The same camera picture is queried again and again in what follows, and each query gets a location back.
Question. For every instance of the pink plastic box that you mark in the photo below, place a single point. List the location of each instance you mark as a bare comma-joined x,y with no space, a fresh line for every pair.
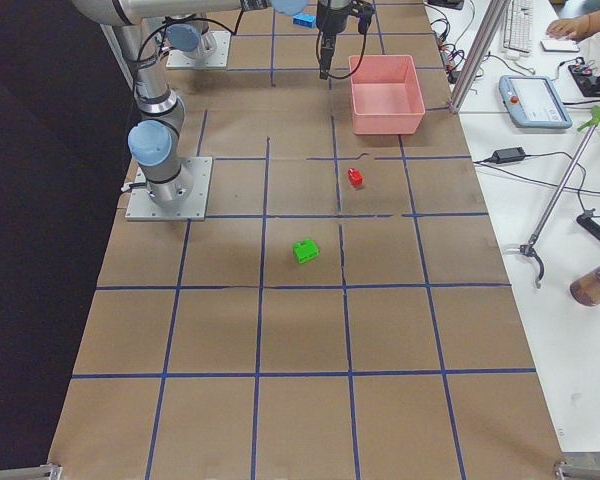
386,98

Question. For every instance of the brown bottle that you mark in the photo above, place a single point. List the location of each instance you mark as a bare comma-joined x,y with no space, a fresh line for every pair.
586,289

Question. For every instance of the person hand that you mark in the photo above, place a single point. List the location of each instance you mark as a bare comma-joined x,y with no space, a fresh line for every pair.
569,28

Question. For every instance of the green block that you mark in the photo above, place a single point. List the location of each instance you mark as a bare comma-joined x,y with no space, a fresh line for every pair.
305,250

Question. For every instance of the teach pendant tablet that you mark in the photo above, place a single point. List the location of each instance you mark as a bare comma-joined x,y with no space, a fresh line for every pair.
533,102

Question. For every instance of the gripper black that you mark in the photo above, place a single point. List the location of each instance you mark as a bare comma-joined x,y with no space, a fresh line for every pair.
331,19

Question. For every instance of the white keyboard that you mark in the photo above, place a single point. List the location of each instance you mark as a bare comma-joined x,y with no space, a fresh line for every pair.
517,27

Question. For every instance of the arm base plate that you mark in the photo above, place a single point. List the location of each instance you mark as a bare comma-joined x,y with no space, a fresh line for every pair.
184,198
218,60

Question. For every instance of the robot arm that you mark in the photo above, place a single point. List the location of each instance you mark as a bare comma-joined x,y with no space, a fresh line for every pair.
136,26
193,39

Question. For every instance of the blue block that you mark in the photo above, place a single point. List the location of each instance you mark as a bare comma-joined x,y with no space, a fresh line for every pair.
304,20

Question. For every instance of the black power adapter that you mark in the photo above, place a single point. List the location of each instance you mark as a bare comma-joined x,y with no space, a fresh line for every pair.
508,155

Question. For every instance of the red block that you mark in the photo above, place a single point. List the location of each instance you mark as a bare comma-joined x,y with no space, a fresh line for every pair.
355,177

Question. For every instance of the reacher grabber tool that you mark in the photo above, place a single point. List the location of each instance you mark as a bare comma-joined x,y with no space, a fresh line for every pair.
528,248

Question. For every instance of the aluminium frame post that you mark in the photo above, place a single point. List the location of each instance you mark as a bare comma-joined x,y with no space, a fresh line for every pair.
484,36

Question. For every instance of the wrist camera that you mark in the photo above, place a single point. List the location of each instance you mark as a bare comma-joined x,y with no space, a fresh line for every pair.
364,12

